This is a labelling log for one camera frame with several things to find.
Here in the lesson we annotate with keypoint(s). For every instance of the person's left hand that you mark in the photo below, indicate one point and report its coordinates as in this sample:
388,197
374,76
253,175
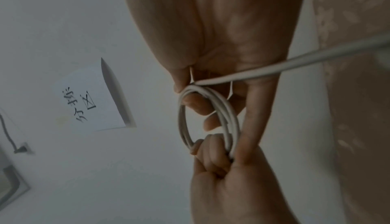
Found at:
237,194

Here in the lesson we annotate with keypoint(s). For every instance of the person's right hand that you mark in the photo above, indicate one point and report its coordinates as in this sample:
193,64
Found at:
219,25

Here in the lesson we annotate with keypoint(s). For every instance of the beige covered table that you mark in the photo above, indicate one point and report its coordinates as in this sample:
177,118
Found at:
359,97

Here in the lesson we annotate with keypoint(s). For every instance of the white handwritten paper note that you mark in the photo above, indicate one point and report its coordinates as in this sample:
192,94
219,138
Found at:
88,97

